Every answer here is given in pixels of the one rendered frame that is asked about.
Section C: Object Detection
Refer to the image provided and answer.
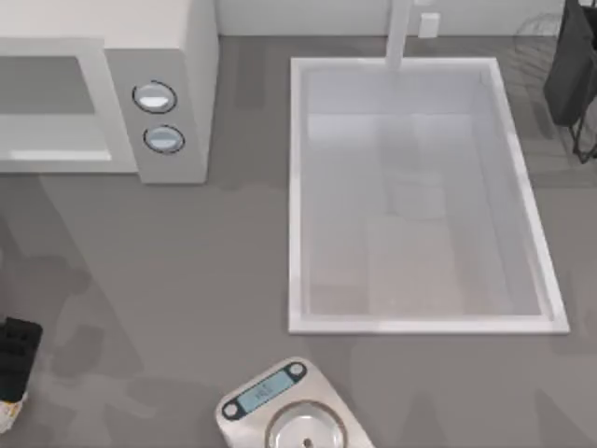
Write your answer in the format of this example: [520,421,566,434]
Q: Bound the white sink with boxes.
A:
[286,56,572,336]

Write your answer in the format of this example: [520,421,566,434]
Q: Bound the round microwave knob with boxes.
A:
[132,79,178,115]
[142,123,187,155]

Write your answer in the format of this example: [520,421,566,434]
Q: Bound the silver kitchen scale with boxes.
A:
[215,357,377,448]

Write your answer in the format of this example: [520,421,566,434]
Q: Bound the tall white tap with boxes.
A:
[384,0,413,72]

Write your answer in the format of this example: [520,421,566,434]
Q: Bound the pale microwave oven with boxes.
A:
[0,0,220,187]

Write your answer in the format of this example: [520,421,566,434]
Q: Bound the white tap handle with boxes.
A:
[419,12,440,39]

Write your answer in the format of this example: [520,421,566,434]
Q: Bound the black wire rack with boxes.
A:
[543,0,597,164]

